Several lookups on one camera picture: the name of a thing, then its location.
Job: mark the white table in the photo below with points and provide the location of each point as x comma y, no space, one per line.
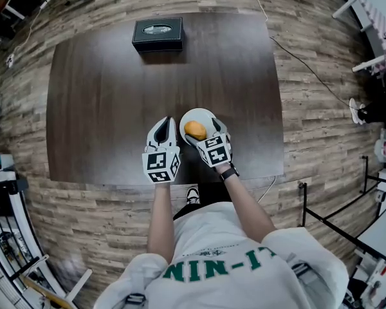
370,21

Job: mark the orange round food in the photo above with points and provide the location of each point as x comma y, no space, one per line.
194,129

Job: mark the white round plate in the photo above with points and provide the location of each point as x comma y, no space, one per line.
196,114

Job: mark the black wrist watch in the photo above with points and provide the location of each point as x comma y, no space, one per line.
229,174

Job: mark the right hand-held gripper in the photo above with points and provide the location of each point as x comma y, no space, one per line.
216,151

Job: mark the black trousers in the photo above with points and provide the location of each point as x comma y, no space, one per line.
209,193

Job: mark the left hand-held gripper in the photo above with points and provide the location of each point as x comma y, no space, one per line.
161,164

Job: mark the checkered cloth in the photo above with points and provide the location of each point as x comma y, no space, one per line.
381,27

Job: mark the black and white shoe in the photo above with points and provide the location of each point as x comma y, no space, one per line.
193,195

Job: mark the white power strip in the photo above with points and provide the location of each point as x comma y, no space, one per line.
10,60

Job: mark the person's right forearm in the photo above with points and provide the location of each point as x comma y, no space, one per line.
244,204

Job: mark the white printed t-shirt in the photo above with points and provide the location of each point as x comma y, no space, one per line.
218,269

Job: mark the person's left forearm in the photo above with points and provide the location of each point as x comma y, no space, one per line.
161,217

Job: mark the black metal frame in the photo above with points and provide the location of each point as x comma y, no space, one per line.
334,227

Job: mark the black tissue box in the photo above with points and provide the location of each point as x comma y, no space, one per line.
157,35

